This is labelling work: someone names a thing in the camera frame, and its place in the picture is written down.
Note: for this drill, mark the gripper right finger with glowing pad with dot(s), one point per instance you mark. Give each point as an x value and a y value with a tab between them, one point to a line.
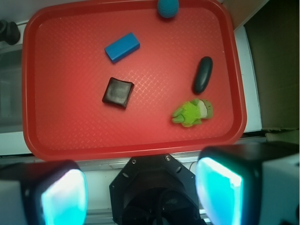
250	184

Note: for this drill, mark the black knob at left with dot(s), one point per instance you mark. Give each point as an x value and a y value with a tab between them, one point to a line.
9	32

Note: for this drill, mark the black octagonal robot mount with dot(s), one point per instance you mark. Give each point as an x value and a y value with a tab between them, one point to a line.
155	190

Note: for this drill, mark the red plastic tray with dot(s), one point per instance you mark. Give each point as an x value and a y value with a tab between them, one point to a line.
65	72

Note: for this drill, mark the green toy animal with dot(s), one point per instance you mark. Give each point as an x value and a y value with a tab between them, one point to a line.
192	113

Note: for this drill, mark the brown cardboard box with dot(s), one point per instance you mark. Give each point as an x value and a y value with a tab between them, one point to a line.
274	40

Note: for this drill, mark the blue rectangular block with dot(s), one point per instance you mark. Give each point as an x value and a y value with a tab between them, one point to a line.
122	47

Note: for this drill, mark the teal textured ball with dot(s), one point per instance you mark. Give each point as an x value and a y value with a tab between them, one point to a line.
168	8

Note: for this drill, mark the black oval stone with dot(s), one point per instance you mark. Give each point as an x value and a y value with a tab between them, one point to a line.
203	74

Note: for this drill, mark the dark brown square cushion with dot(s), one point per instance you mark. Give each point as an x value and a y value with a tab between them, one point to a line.
118	92

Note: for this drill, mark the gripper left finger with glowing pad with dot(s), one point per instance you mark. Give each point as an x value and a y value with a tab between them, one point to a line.
46	193

